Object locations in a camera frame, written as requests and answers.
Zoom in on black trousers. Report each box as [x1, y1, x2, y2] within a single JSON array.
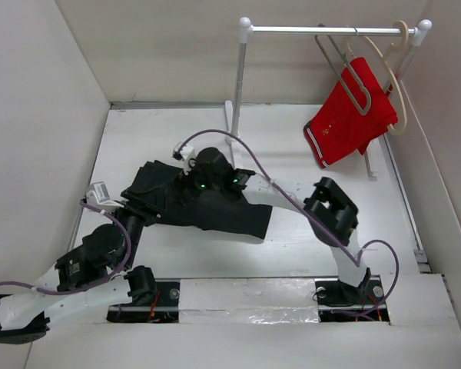
[[121, 161, 272, 240]]

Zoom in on grey trouser hanger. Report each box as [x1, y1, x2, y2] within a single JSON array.
[[314, 34, 372, 116]]

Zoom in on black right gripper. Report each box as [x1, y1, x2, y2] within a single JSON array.
[[169, 155, 223, 207]]

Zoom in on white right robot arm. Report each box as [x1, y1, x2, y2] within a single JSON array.
[[173, 147, 371, 303]]

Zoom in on beige wooden hanger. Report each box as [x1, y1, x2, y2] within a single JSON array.
[[355, 20, 409, 136]]

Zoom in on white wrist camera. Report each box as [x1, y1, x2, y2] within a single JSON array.
[[80, 181, 119, 214], [172, 141, 197, 172]]

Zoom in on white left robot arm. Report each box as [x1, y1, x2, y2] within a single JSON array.
[[0, 200, 158, 344]]

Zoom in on white metal clothes rack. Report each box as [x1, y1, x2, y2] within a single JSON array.
[[223, 16, 433, 181]]

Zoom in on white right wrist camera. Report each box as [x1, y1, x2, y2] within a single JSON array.
[[172, 141, 197, 172]]

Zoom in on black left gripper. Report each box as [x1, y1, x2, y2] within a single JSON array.
[[108, 184, 168, 270]]

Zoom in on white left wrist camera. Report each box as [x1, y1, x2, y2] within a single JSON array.
[[80, 181, 119, 214]]

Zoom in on red shorts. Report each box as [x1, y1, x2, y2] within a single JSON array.
[[303, 57, 398, 168]]

